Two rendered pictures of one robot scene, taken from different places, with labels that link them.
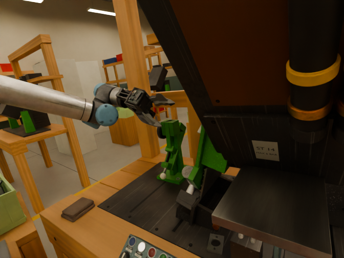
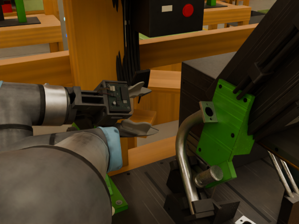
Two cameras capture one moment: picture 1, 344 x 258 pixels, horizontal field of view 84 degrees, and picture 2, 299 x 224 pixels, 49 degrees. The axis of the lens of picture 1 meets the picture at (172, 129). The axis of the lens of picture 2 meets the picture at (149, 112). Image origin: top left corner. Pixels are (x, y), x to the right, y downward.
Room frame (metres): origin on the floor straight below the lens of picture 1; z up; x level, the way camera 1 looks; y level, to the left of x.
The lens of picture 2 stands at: (0.39, 0.59, 1.57)
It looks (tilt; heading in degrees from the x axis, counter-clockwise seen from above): 28 degrees down; 295
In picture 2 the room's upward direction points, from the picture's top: straight up
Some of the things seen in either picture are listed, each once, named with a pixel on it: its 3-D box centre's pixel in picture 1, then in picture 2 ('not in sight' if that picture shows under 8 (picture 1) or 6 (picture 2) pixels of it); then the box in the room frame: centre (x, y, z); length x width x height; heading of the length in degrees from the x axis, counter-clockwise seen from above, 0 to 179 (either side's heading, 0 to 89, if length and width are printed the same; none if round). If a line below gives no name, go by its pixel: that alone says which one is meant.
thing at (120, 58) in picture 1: (132, 86); not in sight; (6.89, 1.16, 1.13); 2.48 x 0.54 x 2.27; 50
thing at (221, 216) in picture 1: (278, 176); (284, 134); (0.38, -0.23, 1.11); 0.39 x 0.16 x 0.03; 143
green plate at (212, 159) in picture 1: (218, 141); (232, 123); (0.50, -0.13, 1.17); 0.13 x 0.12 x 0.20; 53
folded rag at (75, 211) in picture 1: (78, 208); not in sight; (0.65, 0.41, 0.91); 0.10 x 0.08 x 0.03; 147
